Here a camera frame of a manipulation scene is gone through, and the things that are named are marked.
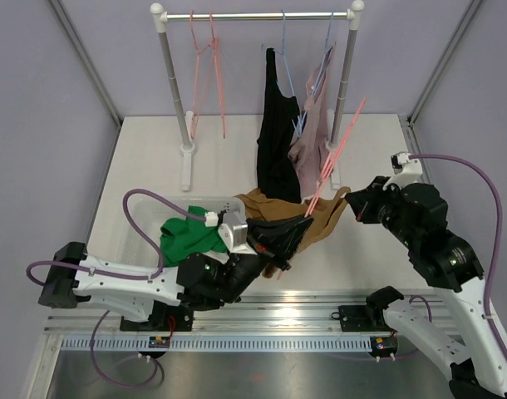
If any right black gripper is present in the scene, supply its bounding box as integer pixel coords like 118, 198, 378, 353
346, 175, 420, 248

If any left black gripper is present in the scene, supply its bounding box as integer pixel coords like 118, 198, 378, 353
214, 212, 312, 303

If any brown tank top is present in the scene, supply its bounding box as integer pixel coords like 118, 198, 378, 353
236, 186, 351, 254

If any green tank top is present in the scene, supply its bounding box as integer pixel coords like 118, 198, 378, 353
160, 218, 227, 268

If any pink wire hanger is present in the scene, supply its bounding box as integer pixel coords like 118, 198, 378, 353
190, 11, 215, 140

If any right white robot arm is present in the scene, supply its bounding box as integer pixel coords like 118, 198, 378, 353
345, 176, 507, 398

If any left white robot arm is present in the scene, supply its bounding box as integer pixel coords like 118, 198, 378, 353
38, 212, 313, 331

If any black tank top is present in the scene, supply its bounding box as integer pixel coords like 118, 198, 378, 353
256, 48, 302, 204

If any pink tank top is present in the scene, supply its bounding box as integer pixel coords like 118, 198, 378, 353
288, 46, 334, 198

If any blue hanger under black top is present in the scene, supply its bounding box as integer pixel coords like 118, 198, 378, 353
261, 9, 308, 136

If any blue hanger under pink top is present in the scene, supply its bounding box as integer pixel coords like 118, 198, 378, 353
294, 12, 334, 138

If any white metal clothes rack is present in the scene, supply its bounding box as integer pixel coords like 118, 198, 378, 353
150, 1, 365, 192

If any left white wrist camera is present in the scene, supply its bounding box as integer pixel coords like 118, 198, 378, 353
204, 211, 255, 255

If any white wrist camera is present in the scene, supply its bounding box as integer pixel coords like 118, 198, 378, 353
382, 152, 423, 191
204, 211, 255, 255

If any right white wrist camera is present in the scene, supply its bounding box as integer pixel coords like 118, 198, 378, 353
382, 152, 423, 191

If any aluminium mounting rail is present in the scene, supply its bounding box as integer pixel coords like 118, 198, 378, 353
43, 288, 458, 337

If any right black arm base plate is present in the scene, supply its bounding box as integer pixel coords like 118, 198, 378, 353
331, 305, 391, 333

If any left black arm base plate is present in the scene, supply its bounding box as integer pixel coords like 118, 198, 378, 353
120, 302, 194, 333

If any white slotted cable duct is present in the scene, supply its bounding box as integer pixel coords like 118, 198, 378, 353
62, 334, 372, 352

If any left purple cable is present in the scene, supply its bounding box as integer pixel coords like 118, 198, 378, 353
26, 189, 209, 387

